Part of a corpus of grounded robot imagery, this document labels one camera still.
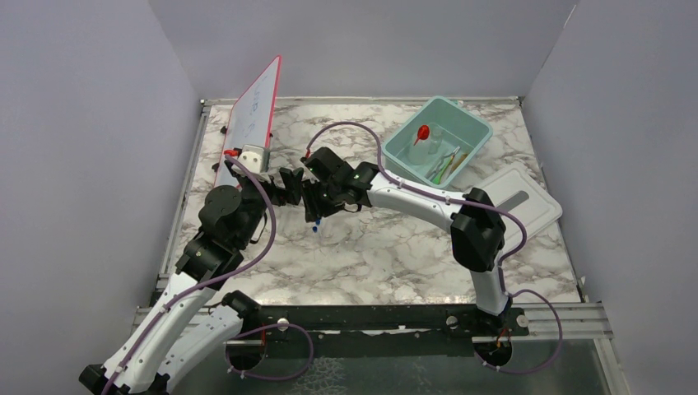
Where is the teal plastic bin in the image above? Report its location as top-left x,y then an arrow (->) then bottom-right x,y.
381,96 -> 493,189

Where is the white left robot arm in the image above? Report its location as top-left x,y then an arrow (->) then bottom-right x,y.
79,168 -> 288,394

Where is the red yellow green stick bundle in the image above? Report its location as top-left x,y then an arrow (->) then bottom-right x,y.
436,157 -> 458,184

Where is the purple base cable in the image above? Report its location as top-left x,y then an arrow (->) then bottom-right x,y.
224,319 -> 316,382
472,289 -> 564,378

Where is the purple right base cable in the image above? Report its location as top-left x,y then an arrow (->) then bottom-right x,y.
472,289 -> 564,378

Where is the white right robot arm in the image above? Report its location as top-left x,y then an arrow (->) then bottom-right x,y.
300,147 -> 510,335

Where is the aluminium frame rail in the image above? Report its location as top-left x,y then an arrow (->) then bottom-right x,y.
471,302 -> 615,343

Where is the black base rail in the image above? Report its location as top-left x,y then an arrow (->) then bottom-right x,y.
224,304 -> 525,361

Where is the tan bristle test tube brush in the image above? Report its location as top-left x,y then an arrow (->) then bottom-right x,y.
449,153 -> 468,174

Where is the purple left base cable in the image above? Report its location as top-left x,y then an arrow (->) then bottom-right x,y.
224,319 -> 316,382

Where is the white bin lid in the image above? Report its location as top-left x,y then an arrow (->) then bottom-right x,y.
476,164 -> 562,239

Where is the red pipette in bin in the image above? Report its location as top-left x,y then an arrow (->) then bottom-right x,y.
413,124 -> 430,146

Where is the pink framed whiteboard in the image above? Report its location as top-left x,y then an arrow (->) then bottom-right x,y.
214,55 -> 282,187

